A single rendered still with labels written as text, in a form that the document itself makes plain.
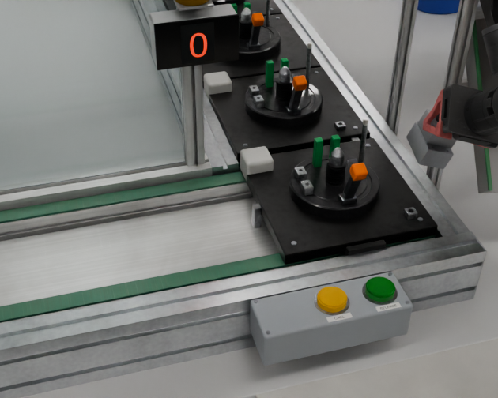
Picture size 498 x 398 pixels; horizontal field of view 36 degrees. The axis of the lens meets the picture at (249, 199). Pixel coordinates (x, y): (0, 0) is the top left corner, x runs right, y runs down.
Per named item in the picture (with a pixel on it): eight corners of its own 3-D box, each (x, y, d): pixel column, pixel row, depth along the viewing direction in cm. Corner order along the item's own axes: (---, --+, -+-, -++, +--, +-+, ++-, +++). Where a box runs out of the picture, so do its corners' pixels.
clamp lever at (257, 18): (259, 46, 152) (264, 19, 146) (250, 47, 152) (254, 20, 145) (254, 32, 154) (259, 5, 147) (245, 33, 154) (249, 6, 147)
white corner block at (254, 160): (273, 180, 126) (274, 160, 124) (247, 185, 125) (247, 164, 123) (265, 163, 130) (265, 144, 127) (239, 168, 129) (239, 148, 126)
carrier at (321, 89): (369, 141, 135) (377, 79, 127) (236, 163, 130) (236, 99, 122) (321, 75, 153) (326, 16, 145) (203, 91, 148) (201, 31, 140)
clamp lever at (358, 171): (356, 200, 115) (368, 173, 109) (344, 202, 115) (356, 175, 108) (348, 179, 117) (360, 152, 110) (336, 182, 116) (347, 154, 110)
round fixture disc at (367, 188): (393, 210, 117) (395, 200, 116) (306, 226, 114) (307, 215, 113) (358, 158, 128) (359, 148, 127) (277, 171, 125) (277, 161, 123)
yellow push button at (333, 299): (350, 313, 103) (352, 303, 102) (322, 320, 102) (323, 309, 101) (339, 293, 106) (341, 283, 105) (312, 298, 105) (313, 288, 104)
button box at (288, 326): (408, 335, 107) (414, 304, 103) (263, 367, 103) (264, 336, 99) (387, 299, 113) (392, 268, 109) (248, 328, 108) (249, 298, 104)
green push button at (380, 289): (398, 303, 105) (400, 293, 104) (371, 309, 104) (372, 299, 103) (386, 283, 108) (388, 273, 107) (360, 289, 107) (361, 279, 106)
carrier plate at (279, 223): (435, 235, 116) (438, 224, 115) (284, 264, 111) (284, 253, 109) (372, 146, 134) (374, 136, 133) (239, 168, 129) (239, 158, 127)
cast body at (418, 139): (443, 170, 112) (469, 133, 108) (418, 164, 111) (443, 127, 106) (426, 133, 118) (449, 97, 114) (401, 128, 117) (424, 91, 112)
